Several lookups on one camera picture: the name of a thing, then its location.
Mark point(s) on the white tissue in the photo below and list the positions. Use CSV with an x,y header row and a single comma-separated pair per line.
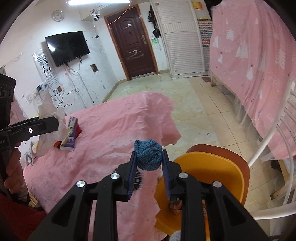
x,y
48,109

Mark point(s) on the brown floor mat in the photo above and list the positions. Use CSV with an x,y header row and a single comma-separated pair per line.
x,y
206,79

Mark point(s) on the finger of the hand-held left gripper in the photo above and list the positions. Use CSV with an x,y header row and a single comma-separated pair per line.
x,y
23,122
41,127

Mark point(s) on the white security camera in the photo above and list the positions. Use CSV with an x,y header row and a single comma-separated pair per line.
x,y
96,15

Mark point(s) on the eye chart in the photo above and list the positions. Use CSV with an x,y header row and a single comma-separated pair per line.
x,y
47,69

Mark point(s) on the coloured grid poster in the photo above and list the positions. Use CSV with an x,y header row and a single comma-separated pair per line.
x,y
205,32

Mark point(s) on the orange packet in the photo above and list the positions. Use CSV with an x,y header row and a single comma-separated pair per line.
x,y
57,144

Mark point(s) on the white face mask box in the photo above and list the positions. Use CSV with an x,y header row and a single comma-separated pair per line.
x,y
72,124

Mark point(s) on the yellow orange poster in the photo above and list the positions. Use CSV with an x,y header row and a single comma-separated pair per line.
x,y
198,5

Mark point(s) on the yellow plastic chair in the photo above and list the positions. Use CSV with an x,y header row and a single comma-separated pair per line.
x,y
208,166

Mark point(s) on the brown chair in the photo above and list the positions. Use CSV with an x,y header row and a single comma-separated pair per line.
x,y
222,153

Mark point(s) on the grey knitted cloth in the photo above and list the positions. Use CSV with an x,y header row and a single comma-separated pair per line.
x,y
176,236

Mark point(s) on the white wall socket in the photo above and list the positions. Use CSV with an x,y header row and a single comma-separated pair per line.
x,y
31,97

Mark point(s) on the person's left forearm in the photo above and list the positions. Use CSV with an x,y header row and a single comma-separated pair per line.
x,y
16,217

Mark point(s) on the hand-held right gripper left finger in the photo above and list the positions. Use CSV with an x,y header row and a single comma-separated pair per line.
x,y
132,180

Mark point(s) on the person's left hand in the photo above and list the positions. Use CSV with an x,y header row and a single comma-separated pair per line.
x,y
15,166

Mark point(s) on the ceiling light tube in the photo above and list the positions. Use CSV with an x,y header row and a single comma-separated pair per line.
x,y
97,1

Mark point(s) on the dark brown door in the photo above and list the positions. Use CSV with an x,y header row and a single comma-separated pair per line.
x,y
131,46

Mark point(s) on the red green wall card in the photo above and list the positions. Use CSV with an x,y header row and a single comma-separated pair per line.
x,y
59,90

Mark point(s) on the blue knitted cloth ball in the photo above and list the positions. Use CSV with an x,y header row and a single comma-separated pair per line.
x,y
148,153

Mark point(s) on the black cloth on bunk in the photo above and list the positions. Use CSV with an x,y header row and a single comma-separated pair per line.
x,y
216,3

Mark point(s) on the black hanging garment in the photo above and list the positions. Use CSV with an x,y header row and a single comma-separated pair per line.
x,y
152,14

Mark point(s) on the white louvred wardrobe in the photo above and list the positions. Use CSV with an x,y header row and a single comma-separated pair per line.
x,y
182,46

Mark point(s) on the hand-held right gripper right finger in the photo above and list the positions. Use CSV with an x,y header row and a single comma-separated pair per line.
x,y
167,176

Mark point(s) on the purple white packet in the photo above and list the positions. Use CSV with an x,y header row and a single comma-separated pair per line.
x,y
69,143

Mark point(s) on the round white wall clock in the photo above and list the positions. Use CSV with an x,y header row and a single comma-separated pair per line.
x,y
57,16

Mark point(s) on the black hanging bag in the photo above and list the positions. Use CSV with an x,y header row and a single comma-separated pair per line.
x,y
156,33

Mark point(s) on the white metal chair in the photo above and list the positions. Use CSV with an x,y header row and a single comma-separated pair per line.
x,y
270,139

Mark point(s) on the black wall television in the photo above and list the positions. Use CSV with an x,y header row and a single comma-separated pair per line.
x,y
67,47

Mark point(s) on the wall mirror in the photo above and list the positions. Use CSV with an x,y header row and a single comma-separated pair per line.
x,y
18,111

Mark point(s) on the pink tree-print curtain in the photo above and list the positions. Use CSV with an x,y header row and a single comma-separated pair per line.
x,y
254,58

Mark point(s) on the beige crumpled paper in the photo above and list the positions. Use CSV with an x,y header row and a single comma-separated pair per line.
x,y
175,207

